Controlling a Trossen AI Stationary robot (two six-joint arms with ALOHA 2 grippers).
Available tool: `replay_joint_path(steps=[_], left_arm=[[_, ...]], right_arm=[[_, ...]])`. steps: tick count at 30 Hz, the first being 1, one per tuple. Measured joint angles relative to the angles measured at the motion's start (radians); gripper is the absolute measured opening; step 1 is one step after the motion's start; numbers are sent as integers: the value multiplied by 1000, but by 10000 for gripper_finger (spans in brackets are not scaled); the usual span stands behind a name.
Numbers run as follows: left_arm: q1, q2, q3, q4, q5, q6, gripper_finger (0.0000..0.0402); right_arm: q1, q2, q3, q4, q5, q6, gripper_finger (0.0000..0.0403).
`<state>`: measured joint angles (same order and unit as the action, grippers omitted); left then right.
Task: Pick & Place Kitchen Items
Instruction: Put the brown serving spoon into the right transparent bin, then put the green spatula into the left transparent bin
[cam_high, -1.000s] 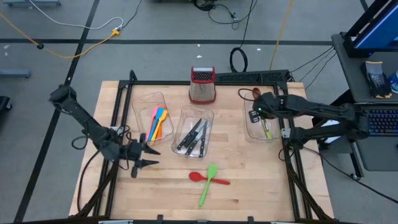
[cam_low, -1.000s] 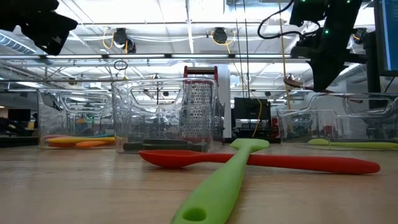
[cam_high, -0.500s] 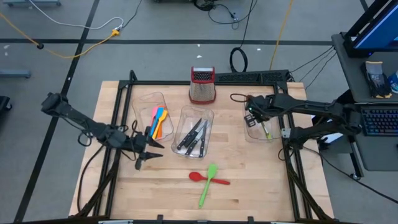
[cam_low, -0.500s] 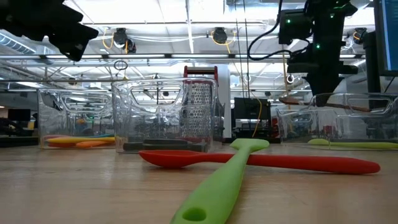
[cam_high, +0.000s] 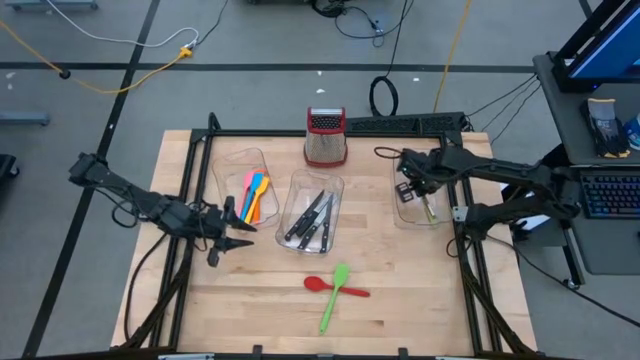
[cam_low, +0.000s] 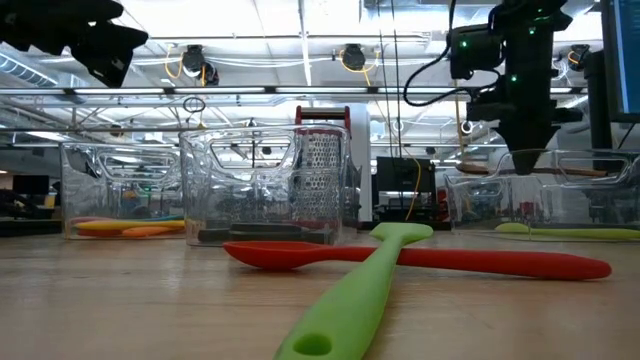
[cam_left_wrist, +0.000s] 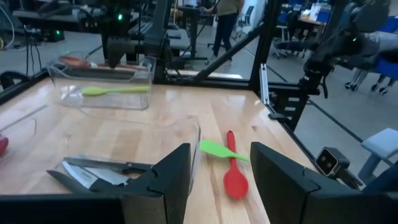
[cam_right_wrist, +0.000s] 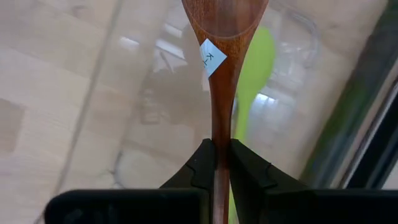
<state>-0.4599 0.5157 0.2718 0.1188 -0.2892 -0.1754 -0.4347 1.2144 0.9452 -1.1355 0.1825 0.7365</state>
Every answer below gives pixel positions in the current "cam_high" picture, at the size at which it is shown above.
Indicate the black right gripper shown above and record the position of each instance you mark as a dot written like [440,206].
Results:
[422,170]

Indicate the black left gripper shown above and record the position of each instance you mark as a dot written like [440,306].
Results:
[212,225]

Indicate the orange silicone spatula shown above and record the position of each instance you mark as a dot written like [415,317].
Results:
[256,216]

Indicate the clear plastic bin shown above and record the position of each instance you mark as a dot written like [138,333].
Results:
[300,185]
[407,215]
[225,170]

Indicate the yellow silicone spatula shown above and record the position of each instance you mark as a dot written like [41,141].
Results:
[264,185]

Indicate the pink silicone spatula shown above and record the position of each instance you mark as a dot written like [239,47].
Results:
[248,179]

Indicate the blue silicone spatula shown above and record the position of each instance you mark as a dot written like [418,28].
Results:
[257,180]

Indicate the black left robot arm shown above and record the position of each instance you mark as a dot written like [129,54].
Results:
[150,207]

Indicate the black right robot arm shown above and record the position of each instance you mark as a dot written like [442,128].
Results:
[500,170]

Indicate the black perforated housing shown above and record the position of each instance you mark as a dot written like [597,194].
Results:
[442,123]
[382,125]

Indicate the red silicone spoon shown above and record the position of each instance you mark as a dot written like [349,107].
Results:
[314,284]

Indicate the red metal box grater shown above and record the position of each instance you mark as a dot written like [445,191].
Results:
[325,150]

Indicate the green silicone spatula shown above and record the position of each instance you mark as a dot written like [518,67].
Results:
[341,274]

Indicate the white box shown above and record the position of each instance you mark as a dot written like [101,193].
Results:
[535,222]

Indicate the dark side desk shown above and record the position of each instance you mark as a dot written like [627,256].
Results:
[565,130]

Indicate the black grey work gloves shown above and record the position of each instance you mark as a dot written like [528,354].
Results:
[602,125]

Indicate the black computer keyboard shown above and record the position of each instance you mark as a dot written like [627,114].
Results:
[610,195]

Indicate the white blue label container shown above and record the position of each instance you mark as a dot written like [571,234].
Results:
[634,132]

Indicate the computer monitor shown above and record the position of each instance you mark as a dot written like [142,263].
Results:
[615,50]

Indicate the black floor socket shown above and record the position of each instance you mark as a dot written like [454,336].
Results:
[65,75]

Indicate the black caster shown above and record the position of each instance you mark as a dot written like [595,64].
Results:
[7,167]

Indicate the grey table foot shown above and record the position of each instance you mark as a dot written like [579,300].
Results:
[50,4]
[25,118]

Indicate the black camera robot arm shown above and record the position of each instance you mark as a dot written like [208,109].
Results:
[250,133]

